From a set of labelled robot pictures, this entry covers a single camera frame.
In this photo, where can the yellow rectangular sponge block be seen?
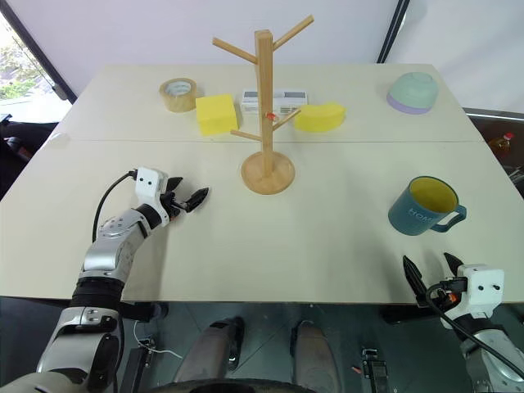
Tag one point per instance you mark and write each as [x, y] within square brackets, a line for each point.
[217, 114]

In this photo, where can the teal mug yellow inside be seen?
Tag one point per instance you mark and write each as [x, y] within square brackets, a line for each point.
[423, 206]

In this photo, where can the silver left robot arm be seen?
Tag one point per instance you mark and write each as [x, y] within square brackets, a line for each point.
[104, 262]

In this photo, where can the bottle with red cap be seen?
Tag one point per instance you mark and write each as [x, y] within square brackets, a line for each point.
[502, 144]

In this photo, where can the black diagonal frame bar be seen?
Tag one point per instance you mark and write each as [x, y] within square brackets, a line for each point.
[37, 49]
[393, 30]

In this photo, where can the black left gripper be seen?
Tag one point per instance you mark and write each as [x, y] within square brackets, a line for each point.
[170, 201]

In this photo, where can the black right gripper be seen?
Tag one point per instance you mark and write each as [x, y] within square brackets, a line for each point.
[445, 292]

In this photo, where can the dark rounded robot foot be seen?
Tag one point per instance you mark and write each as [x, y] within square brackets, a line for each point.
[313, 354]
[213, 352]

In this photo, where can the yellow curved sponge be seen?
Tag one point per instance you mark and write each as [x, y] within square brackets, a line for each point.
[320, 118]

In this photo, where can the green purple upturned bowl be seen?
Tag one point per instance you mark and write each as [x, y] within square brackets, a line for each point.
[412, 93]

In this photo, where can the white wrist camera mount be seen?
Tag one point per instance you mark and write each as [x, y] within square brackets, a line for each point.
[477, 291]
[150, 186]

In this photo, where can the brown packing tape roll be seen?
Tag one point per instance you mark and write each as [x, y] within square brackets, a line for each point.
[177, 95]

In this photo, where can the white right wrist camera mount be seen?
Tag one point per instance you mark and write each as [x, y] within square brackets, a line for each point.
[477, 291]

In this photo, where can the wooden mug tree stand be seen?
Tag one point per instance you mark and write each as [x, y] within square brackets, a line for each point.
[266, 123]

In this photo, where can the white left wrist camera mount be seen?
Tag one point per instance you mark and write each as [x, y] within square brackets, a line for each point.
[150, 186]

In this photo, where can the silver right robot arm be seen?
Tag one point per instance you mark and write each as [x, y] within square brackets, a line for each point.
[487, 352]

